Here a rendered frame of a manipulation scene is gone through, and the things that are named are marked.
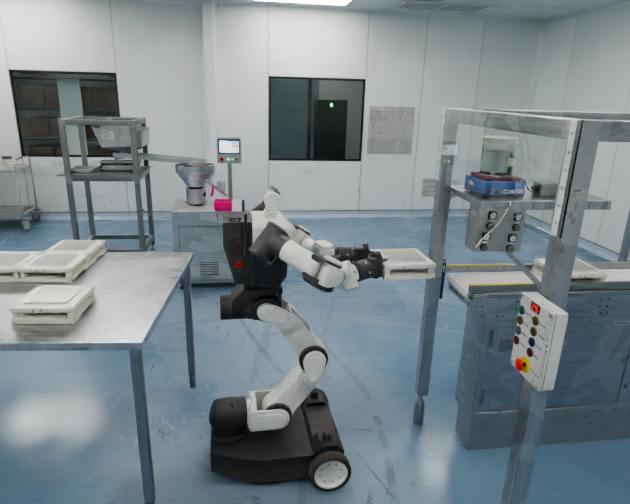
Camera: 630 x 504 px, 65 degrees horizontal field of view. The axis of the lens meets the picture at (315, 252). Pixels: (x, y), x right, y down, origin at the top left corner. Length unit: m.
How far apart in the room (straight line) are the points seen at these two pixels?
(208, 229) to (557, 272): 3.44
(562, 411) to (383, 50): 5.67
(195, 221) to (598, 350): 3.28
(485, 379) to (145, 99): 5.90
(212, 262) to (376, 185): 3.66
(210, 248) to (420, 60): 4.44
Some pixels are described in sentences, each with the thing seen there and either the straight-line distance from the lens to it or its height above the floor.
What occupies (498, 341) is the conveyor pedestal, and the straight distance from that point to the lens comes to 2.64.
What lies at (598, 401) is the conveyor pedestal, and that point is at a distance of 3.15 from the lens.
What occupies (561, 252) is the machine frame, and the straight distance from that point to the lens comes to 1.66.
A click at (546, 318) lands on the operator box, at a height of 1.19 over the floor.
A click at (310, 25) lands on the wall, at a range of 7.35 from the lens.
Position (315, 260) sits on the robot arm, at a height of 1.21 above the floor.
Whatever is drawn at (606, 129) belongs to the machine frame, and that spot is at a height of 1.73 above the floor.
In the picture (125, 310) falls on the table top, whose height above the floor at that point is 0.89.
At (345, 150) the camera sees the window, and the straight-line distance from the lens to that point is 7.44.
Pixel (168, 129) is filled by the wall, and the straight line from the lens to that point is 7.32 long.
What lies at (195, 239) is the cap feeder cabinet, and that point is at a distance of 4.62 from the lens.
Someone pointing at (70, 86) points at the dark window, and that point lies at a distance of 7.57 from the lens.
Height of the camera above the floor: 1.80
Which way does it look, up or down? 18 degrees down
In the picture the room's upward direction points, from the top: 2 degrees clockwise
